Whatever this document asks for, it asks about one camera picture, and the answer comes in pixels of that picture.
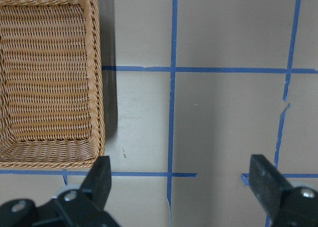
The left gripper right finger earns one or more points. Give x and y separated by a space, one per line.
286 205

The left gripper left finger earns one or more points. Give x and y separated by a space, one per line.
81 206

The brown wicker basket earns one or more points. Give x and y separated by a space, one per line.
51 91

